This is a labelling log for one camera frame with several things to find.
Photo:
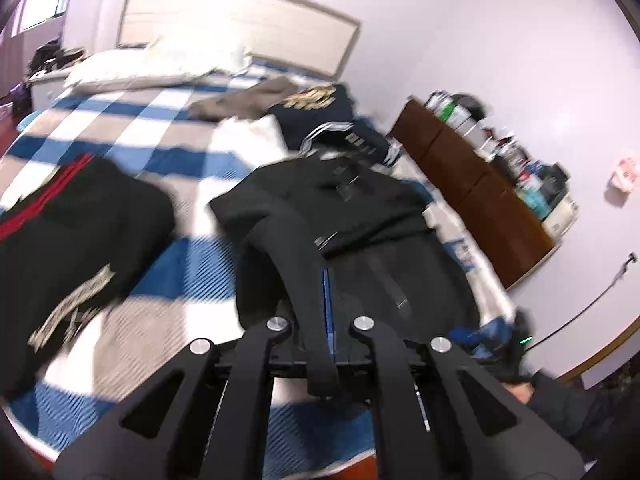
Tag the cluster of toiletry bottles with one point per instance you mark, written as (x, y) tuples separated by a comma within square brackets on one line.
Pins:
[(505, 152)]

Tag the white pillow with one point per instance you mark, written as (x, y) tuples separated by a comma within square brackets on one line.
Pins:
[(125, 67)]

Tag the blue white checkered bed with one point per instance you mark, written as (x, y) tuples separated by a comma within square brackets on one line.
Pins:
[(150, 130)]

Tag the dark nightstand clutter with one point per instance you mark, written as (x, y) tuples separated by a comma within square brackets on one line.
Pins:
[(52, 57)]

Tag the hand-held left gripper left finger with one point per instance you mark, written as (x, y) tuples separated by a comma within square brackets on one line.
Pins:
[(250, 385)]

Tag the white garment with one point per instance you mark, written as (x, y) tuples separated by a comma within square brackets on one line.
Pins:
[(255, 135)]

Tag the black zip pocket pants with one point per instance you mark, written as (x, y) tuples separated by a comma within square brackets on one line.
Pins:
[(350, 210)]

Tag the beige wooden headboard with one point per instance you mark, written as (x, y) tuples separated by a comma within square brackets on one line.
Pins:
[(225, 15)]

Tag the white nightstand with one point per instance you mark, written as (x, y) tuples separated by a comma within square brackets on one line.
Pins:
[(47, 87)]

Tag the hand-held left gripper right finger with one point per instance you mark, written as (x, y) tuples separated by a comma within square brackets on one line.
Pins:
[(326, 310)]

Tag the pink wall item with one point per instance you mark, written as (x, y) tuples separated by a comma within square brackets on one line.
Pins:
[(625, 175)]

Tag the navy white striped jacket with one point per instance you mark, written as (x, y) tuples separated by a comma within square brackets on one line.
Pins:
[(320, 110)]

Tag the brown wooden dresser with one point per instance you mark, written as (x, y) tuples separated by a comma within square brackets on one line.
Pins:
[(475, 185)]

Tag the brown garment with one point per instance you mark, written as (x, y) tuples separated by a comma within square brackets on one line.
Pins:
[(245, 100)]

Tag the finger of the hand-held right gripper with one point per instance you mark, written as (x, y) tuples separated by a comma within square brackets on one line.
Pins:
[(480, 336)]

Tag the black red striped garment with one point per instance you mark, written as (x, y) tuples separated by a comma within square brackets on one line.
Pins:
[(100, 225)]

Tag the white box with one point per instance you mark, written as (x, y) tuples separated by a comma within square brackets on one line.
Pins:
[(562, 216)]

